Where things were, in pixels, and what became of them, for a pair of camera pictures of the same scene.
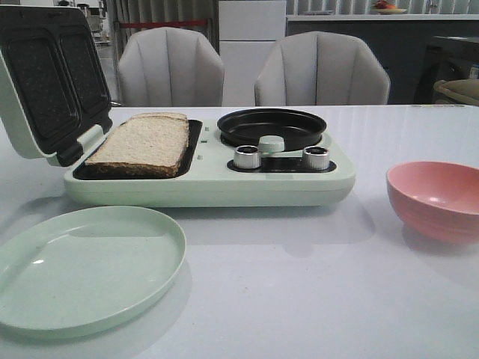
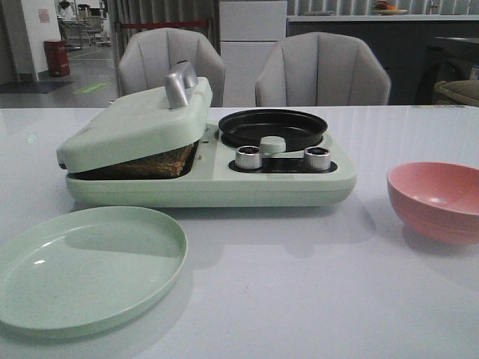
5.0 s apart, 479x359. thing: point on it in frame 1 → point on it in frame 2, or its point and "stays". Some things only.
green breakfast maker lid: (55, 78) → (144, 125)
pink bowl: (438, 200) stays
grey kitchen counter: (416, 50) stays
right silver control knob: (316, 157) stays
